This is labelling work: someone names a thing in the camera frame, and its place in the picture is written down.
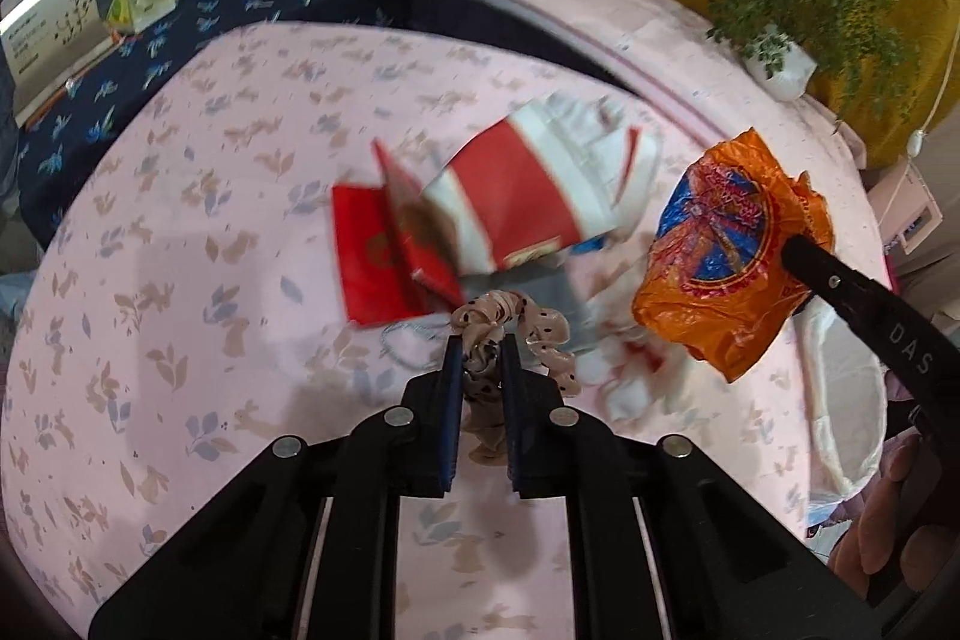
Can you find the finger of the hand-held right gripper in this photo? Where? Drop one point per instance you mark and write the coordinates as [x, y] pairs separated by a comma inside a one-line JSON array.
[[821, 272]]

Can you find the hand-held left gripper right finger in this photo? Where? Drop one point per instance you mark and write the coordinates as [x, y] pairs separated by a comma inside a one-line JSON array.
[[511, 419]]

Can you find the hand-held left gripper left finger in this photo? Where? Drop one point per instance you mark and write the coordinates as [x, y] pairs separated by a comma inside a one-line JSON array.
[[450, 419]]

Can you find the white plastic bag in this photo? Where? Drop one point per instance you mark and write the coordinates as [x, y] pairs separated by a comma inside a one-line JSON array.
[[844, 385]]

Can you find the beige polka dot scrunchie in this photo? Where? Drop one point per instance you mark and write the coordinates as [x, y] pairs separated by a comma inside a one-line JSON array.
[[547, 325]]

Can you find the orange snack bag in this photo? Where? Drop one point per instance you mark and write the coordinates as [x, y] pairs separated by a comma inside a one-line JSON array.
[[712, 250]]

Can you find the red and white pouch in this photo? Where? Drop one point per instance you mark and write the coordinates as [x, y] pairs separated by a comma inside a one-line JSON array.
[[510, 175]]

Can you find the person's right hand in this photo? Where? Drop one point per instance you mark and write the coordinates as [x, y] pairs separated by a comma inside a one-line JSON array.
[[881, 520]]

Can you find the white crumpled tissue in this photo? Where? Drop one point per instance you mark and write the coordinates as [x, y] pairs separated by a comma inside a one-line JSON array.
[[637, 370]]

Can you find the pink rabbit print blanket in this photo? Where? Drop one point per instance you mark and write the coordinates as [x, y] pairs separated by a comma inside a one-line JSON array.
[[225, 310]]

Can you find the dark purple cloth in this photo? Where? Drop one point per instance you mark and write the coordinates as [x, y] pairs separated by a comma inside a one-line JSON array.
[[480, 21]]

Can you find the navy floral cloth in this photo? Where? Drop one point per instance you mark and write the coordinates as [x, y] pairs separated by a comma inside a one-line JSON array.
[[225, 3]]

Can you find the green yellow packet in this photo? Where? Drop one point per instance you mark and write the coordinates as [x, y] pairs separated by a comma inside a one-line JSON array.
[[139, 3]]

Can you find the white book with plant print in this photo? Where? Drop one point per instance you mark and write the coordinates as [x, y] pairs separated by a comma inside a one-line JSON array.
[[52, 25]]

